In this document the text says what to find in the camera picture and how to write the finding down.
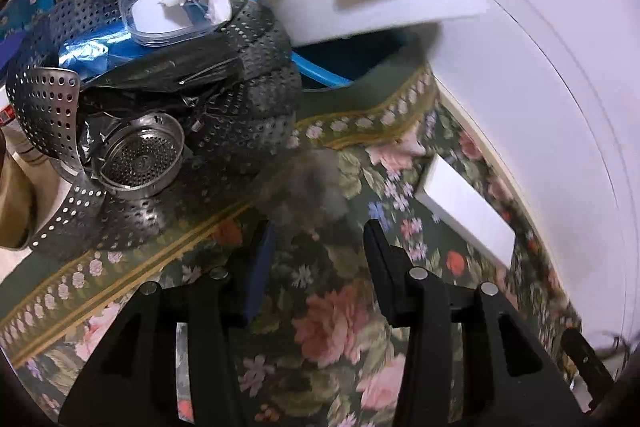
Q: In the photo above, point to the small metal sink strainer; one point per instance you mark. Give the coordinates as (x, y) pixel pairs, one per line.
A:
(140, 157)

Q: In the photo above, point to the white rectangular box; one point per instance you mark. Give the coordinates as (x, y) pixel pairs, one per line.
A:
(444, 191)

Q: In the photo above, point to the perforated metal steamer basket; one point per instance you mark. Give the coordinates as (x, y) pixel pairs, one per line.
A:
(231, 141)

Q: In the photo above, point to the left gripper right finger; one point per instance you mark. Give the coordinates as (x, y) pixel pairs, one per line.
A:
(508, 378)

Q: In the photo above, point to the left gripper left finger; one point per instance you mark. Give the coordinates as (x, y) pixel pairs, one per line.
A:
(130, 378)

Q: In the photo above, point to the clear plastic container lid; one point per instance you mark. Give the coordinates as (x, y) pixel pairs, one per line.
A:
(157, 23)

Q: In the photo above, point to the floral green table mat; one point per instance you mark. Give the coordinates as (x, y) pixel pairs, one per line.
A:
(319, 351)

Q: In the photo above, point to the black plastic bag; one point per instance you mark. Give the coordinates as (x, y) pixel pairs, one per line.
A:
(170, 80)

